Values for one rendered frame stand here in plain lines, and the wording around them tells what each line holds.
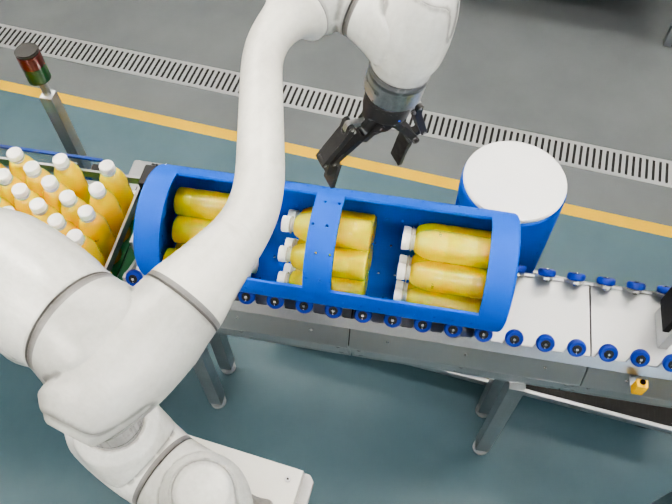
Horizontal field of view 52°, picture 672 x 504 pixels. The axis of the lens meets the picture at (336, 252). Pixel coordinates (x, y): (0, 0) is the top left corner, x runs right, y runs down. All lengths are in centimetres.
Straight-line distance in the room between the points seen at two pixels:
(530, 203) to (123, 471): 119
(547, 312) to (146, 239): 101
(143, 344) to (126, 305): 5
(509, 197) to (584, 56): 214
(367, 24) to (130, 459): 81
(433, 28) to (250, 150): 28
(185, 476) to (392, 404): 153
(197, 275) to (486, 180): 127
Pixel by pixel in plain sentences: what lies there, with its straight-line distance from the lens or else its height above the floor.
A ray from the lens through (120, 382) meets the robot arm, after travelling 74.
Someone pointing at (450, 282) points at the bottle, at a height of 114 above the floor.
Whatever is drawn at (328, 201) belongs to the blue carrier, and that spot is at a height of 123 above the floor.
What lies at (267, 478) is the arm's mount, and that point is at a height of 104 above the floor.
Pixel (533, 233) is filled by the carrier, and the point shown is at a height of 98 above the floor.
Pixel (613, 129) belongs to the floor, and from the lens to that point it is 364.
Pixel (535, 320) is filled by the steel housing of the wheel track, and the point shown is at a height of 93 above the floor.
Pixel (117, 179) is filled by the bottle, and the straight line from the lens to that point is 193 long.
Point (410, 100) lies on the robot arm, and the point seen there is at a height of 179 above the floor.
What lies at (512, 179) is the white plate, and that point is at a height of 104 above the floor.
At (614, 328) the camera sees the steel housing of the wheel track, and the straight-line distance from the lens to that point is 190.
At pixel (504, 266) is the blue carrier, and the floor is 122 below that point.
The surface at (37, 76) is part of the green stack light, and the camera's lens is 209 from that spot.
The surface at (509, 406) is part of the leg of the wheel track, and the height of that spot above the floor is 50.
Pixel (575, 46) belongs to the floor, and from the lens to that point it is 401.
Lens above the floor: 252
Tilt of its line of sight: 58 degrees down
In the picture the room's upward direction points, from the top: 1 degrees counter-clockwise
